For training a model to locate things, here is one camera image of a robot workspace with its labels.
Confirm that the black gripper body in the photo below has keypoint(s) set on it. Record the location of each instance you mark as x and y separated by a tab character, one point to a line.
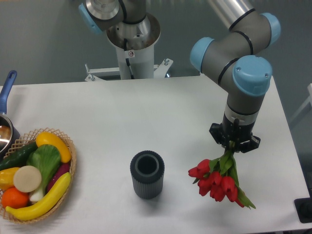
239	133

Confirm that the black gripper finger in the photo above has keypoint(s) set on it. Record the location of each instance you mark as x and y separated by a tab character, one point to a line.
224	139
247	146

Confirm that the red tulip bouquet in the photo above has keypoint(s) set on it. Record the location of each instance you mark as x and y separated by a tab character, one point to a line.
218	178

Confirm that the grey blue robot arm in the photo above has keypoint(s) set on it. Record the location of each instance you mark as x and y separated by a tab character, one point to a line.
232	63

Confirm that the dark grey ribbed vase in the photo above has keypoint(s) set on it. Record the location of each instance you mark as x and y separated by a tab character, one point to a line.
147	171

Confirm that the black device at edge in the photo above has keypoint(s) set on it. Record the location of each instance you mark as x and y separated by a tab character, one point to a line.
304	209

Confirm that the purple eggplant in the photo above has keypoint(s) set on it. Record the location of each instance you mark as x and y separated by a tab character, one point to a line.
63	168

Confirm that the green bok choy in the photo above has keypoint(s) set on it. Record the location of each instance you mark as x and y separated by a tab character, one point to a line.
46	158

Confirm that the yellow banana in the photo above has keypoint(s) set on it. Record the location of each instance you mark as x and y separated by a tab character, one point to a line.
46	203

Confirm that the woven wicker basket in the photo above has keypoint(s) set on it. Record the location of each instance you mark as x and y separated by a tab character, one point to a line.
28	138

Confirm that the beige round slice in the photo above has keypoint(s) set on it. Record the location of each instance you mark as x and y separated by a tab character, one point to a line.
27	178

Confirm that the green cucumber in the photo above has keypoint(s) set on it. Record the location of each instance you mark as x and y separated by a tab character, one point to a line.
18	157

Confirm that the yellow pepper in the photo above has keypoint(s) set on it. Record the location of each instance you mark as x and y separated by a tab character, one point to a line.
7	177

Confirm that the orange fruit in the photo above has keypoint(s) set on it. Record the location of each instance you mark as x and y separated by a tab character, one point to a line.
14	198

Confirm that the white frame at right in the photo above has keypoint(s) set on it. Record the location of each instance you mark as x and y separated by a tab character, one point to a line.
302	110

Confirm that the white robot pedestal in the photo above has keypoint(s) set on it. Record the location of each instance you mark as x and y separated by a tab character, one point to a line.
134	45

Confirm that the blue handled saucepan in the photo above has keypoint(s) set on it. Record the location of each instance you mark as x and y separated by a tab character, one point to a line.
8	133

